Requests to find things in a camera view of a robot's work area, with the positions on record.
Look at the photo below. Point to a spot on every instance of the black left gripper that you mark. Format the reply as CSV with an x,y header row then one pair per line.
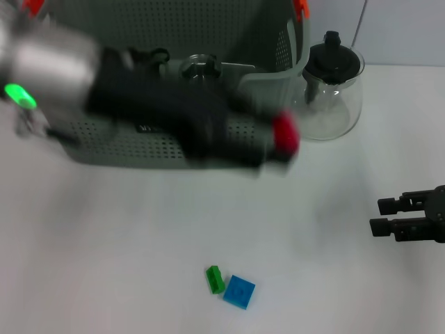
x,y
156,101

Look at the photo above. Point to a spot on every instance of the dark red long brick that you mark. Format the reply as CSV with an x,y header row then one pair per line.
x,y
286,134

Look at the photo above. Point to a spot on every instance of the glass teacup black sleeve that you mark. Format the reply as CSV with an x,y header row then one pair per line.
x,y
153,55
200,67

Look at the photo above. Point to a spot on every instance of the blue square toy brick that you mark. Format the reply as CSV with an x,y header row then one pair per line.
x,y
239,291

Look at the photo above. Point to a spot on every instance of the glass teapot black lid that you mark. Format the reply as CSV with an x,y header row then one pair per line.
x,y
333,59

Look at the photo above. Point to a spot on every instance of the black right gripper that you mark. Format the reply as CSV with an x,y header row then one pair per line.
x,y
438,208

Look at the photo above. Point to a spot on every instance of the green toy brick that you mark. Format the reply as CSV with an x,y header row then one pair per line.
x,y
215,280

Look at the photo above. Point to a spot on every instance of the grey-green perforated storage bin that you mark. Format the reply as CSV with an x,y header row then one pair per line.
x,y
208,31

